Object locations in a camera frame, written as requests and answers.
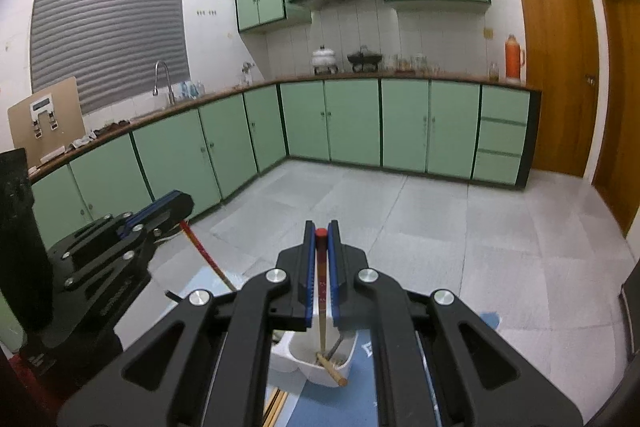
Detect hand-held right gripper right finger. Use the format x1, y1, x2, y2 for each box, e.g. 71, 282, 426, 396
327, 221, 584, 427

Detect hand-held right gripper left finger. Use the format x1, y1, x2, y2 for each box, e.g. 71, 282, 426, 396
56, 221, 317, 427

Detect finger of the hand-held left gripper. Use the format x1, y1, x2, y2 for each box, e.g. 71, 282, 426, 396
47, 190, 194, 269
64, 208, 194, 294

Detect red-tipped chopstick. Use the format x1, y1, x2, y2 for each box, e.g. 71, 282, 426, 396
314, 229, 332, 355

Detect red-patterned chopstick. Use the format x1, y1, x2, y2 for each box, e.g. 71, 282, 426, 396
179, 221, 237, 293

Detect white two-compartment utensil holder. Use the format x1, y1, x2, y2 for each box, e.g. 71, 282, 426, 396
270, 329, 360, 388

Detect plain light wooden chopstick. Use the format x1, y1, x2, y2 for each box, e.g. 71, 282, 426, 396
316, 354, 349, 387

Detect bundle of wooden chopsticks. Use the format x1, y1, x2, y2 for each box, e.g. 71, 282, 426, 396
262, 389, 290, 427

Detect dark cloth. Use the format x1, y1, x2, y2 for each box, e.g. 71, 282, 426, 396
95, 121, 132, 138

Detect plastic bottles by sink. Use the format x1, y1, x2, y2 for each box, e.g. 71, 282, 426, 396
177, 81, 206, 100

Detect cardboard box with label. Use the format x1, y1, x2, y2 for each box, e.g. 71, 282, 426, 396
7, 77, 84, 166

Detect dark blue printed mat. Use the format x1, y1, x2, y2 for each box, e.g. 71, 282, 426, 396
287, 312, 501, 427

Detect metal faucet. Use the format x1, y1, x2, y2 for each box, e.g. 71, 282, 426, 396
152, 61, 176, 106

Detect white clip device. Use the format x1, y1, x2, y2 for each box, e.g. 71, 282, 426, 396
30, 92, 59, 140

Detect green base cabinets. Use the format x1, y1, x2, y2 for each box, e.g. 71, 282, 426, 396
27, 74, 543, 253

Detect grey window blind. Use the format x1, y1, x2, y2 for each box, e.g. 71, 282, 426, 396
31, 0, 191, 115

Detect white cooking pot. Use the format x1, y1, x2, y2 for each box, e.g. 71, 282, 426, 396
312, 44, 341, 74

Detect black wok with lid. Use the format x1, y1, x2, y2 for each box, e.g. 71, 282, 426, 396
347, 46, 385, 73

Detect orange thermos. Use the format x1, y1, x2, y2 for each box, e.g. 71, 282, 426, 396
504, 34, 527, 83

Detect closed wooden door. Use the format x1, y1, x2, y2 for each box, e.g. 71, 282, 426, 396
511, 0, 601, 178

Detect wooden side door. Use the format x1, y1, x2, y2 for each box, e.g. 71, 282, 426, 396
592, 0, 640, 238

